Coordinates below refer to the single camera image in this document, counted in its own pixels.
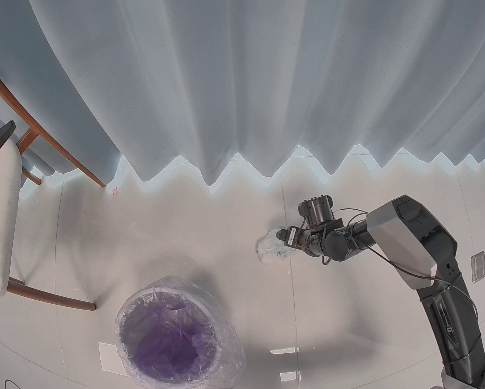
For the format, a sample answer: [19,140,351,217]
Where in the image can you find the white trash bin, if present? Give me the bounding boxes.
[118,285,228,385]

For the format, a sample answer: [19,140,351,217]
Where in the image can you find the purple plastic bag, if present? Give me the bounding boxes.
[114,275,248,389]

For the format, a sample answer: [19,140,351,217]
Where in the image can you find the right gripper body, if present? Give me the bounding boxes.
[284,225,322,256]

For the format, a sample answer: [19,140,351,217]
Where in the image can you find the pale blue curtain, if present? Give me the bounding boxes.
[0,0,485,188]

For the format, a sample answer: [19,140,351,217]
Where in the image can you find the white printed wrapper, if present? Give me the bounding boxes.
[255,227,305,266]

